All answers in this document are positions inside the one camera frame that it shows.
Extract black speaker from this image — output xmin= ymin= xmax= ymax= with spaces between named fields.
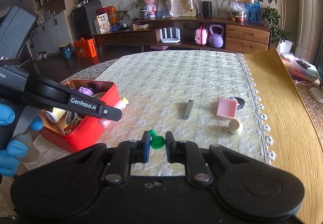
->
xmin=202 ymin=1 xmax=213 ymax=18

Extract red metal tin box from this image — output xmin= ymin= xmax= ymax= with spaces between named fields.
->
xmin=41 ymin=80 xmax=120 ymax=153

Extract black mini fridge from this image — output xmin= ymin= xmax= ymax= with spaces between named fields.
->
xmin=71 ymin=2 xmax=101 ymax=40

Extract blue gloved left hand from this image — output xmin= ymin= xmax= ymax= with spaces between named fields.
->
xmin=0 ymin=103 xmax=44 ymax=178

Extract cream small knob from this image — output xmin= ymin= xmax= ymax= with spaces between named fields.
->
xmin=228 ymin=119 xmax=244 ymax=135

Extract green small knob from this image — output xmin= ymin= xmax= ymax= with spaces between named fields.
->
xmin=149 ymin=129 xmax=165 ymax=150

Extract white round coaster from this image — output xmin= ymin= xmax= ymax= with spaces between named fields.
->
xmin=309 ymin=87 xmax=323 ymax=104

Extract white router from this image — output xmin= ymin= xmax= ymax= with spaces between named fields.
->
xmin=159 ymin=27 xmax=181 ymax=44

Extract black clear round case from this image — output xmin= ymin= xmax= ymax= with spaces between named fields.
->
xmin=229 ymin=97 xmax=245 ymax=110

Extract gold jar lid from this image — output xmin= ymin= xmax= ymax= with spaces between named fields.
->
xmin=92 ymin=92 xmax=107 ymax=100

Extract pink plush doll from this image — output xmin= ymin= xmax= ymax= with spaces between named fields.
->
xmin=143 ymin=0 xmax=157 ymax=19

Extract blue trash bin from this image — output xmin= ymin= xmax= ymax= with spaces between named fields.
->
xmin=59 ymin=42 xmax=73 ymax=59

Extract yellow woven placemat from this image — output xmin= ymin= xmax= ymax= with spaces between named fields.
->
xmin=244 ymin=49 xmax=322 ymax=223

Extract pink toy case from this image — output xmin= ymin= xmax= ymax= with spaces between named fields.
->
xmin=194 ymin=25 xmax=209 ymax=45

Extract cream quilted table mat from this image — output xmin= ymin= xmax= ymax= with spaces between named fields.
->
xmin=32 ymin=50 xmax=277 ymax=178

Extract purple kettlebell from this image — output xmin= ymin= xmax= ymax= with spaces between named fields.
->
xmin=209 ymin=24 xmax=224 ymax=48

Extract silver nail clipper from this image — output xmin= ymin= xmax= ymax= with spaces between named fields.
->
xmin=183 ymin=99 xmax=194 ymax=120

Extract wooden tv console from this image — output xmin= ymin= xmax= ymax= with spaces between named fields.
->
xmin=93 ymin=17 xmax=272 ymax=54

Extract white sunglasses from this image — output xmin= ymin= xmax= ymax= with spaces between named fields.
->
xmin=64 ymin=111 xmax=83 ymax=135

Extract wooden wall cabinet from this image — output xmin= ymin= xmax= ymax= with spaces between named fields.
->
xmin=29 ymin=0 xmax=76 ymax=57

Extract purple spiky toy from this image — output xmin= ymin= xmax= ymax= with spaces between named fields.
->
xmin=78 ymin=86 xmax=94 ymax=97

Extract pink ribbed card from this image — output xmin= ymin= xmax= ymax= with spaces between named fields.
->
xmin=216 ymin=98 xmax=238 ymax=119

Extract orange gift bag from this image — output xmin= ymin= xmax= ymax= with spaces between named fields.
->
xmin=73 ymin=38 xmax=97 ymax=58

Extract white yellow bottle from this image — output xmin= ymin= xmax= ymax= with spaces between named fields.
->
xmin=45 ymin=108 xmax=66 ymax=123

